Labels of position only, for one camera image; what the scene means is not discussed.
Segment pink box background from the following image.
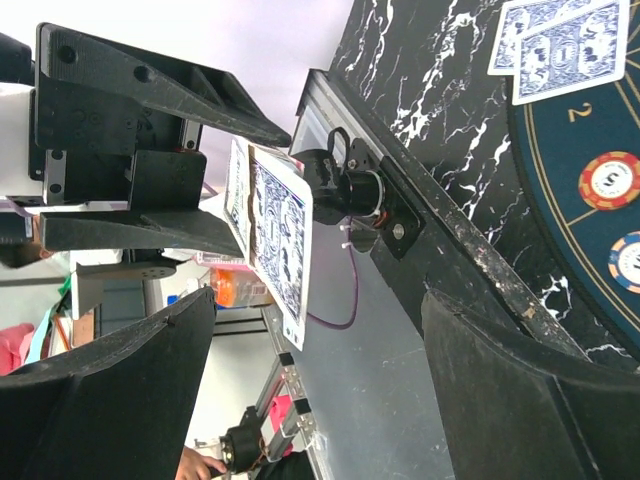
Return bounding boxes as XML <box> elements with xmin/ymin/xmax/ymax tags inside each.
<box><xmin>0</xmin><ymin>323</ymin><xmax>35</xmax><ymax>376</ymax></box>

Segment round blue poker mat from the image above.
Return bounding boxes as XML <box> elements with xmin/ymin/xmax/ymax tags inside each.
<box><xmin>505</xmin><ymin>69</ymin><xmax>640</xmax><ymax>359</ymax></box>

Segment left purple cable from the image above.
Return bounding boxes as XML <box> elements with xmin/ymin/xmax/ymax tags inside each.
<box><xmin>305</xmin><ymin>224</ymin><xmax>360</xmax><ymax>331</ymax></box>

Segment person hand background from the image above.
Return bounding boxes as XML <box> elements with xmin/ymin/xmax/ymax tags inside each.
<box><xmin>175</xmin><ymin>446</ymin><xmax>227</xmax><ymax>480</ymax></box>

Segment red chip stack bottom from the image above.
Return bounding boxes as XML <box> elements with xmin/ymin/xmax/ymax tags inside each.
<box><xmin>578</xmin><ymin>151</ymin><xmax>639</xmax><ymax>211</ymax></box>

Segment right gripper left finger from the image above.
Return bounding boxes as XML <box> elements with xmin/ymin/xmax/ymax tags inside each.
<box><xmin>1</xmin><ymin>287</ymin><xmax>216</xmax><ymax>479</ymax></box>

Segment dealt cards seat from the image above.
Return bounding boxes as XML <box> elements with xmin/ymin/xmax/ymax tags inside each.
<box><xmin>487</xmin><ymin>1</ymin><xmax>633</xmax><ymax>106</ymax></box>

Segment blue backed playing cards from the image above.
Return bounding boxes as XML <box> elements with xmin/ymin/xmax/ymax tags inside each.
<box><xmin>248</xmin><ymin>144</ymin><xmax>313</xmax><ymax>351</ymax></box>

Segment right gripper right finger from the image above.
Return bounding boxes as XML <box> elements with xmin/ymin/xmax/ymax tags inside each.
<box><xmin>421</xmin><ymin>290</ymin><xmax>639</xmax><ymax>479</ymax></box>

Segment orange box background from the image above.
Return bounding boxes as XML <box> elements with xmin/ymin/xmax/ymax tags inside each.
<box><xmin>210</xmin><ymin>268</ymin><xmax>274</xmax><ymax>309</ymax></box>

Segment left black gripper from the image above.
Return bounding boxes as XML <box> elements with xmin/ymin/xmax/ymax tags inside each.
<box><xmin>28</xmin><ymin>22</ymin><xmax>291</xmax><ymax>257</ymax></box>

